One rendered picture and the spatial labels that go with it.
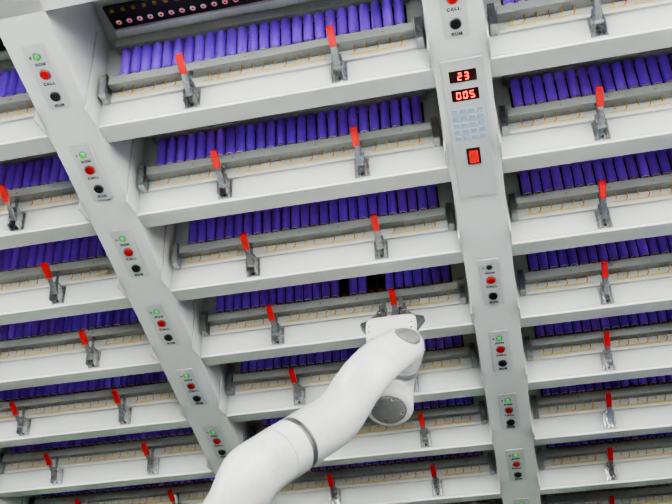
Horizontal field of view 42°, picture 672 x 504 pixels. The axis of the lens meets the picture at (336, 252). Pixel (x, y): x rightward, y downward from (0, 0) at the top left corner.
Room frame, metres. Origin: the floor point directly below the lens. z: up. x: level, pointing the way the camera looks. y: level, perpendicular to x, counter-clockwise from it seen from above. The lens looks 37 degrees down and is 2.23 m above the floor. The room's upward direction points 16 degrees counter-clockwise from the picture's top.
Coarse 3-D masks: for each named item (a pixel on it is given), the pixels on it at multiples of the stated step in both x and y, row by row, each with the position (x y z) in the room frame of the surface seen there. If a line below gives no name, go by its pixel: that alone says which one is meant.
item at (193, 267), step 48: (384, 192) 1.47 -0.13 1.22; (432, 192) 1.43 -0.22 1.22; (192, 240) 1.51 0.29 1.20; (240, 240) 1.47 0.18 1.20; (288, 240) 1.44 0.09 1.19; (336, 240) 1.42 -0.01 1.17; (384, 240) 1.37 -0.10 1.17; (432, 240) 1.35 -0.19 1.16; (192, 288) 1.42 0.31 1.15; (240, 288) 1.41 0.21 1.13
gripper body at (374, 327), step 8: (376, 320) 1.26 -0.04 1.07; (384, 320) 1.25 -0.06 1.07; (392, 320) 1.25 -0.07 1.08; (400, 320) 1.24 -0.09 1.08; (408, 320) 1.23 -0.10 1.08; (368, 328) 1.24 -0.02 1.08; (376, 328) 1.23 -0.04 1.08; (384, 328) 1.22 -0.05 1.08; (392, 328) 1.22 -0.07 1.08; (416, 328) 1.22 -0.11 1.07; (368, 336) 1.22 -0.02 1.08; (376, 336) 1.20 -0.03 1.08
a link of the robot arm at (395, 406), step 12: (396, 384) 1.03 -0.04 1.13; (408, 384) 1.04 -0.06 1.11; (384, 396) 1.02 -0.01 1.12; (396, 396) 1.01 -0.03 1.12; (408, 396) 1.01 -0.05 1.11; (384, 408) 1.01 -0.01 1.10; (396, 408) 1.01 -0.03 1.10; (408, 408) 1.00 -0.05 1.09; (384, 420) 1.01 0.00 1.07; (396, 420) 1.01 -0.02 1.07
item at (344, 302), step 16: (416, 288) 1.40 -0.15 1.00; (432, 288) 1.39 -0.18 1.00; (448, 288) 1.38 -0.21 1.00; (288, 304) 1.46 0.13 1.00; (304, 304) 1.45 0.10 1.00; (320, 304) 1.44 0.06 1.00; (336, 304) 1.43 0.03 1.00; (352, 304) 1.42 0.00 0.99; (368, 304) 1.42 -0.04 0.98; (416, 304) 1.38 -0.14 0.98; (208, 320) 1.49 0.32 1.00; (224, 320) 1.48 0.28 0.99; (240, 320) 1.48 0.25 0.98
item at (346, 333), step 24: (456, 264) 1.44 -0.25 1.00; (312, 312) 1.45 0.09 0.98; (336, 312) 1.43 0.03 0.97; (360, 312) 1.41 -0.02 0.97; (432, 312) 1.36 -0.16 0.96; (456, 312) 1.34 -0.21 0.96; (216, 336) 1.47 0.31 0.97; (240, 336) 1.45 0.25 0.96; (264, 336) 1.43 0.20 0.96; (288, 336) 1.41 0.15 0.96; (312, 336) 1.39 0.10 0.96; (336, 336) 1.38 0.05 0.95; (360, 336) 1.36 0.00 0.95; (432, 336) 1.33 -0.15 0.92; (216, 360) 1.43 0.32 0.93; (240, 360) 1.43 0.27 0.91
